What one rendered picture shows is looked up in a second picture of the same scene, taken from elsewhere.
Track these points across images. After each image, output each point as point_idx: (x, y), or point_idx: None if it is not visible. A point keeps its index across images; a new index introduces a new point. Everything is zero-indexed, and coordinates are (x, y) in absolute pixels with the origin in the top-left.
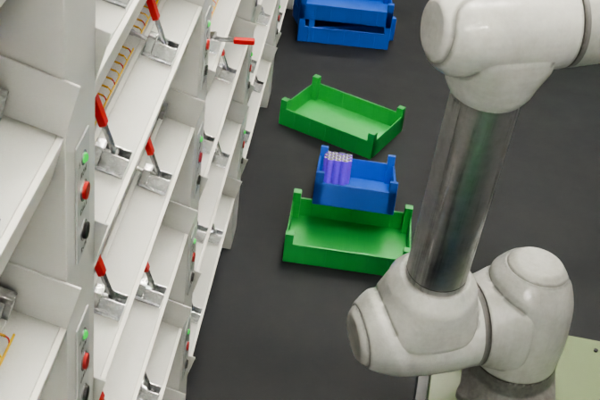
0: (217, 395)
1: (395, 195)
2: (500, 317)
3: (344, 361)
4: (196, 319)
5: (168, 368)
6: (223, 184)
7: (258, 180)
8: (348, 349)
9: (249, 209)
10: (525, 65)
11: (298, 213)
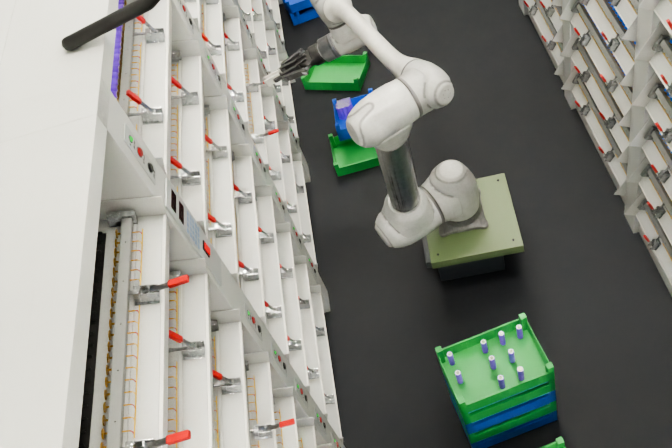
0: (335, 265)
1: None
2: (442, 202)
3: None
4: (310, 240)
5: (308, 286)
6: (293, 172)
7: (308, 132)
8: None
9: (310, 152)
10: (399, 132)
11: (335, 145)
